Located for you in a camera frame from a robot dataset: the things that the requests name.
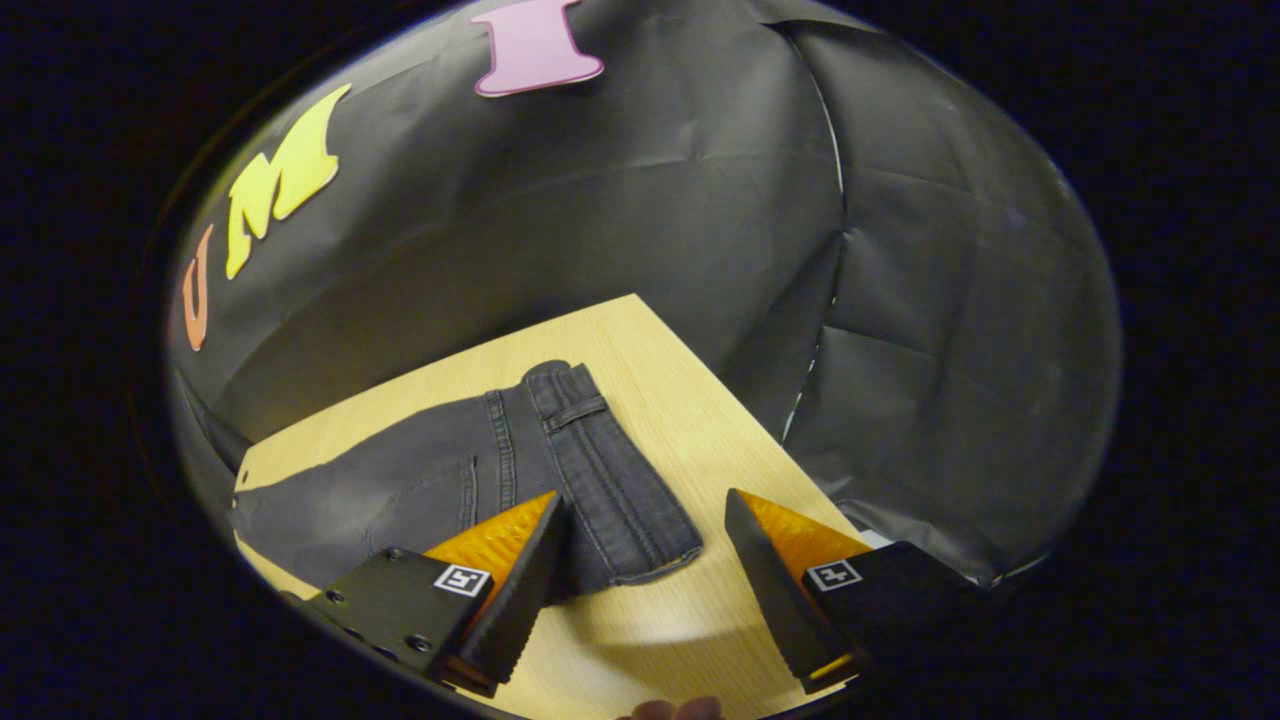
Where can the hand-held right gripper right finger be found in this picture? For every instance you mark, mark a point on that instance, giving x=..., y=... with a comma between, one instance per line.
x=770, y=600

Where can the black backdrop cloth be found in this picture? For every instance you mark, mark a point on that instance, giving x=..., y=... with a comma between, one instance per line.
x=650, y=200

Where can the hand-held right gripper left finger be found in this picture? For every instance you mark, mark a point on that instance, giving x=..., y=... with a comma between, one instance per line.
x=515, y=600

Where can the dark grey jeans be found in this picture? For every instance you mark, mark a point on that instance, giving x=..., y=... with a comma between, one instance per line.
x=420, y=490

